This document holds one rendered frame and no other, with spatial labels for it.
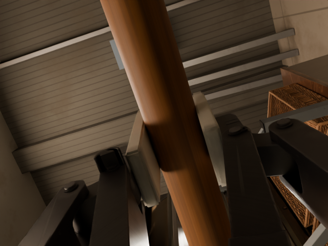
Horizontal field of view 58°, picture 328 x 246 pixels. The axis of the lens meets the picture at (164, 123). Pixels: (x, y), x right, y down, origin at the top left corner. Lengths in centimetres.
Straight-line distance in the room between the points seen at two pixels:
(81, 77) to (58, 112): 54
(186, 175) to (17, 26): 378
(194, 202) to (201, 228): 2
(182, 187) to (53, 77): 364
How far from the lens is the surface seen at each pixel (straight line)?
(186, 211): 18
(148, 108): 15
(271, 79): 325
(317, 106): 116
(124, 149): 16
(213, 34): 355
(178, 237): 142
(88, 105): 371
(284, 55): 322
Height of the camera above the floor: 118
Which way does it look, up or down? 5 degrees up
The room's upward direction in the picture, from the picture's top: 107 degrees counter-clockwise
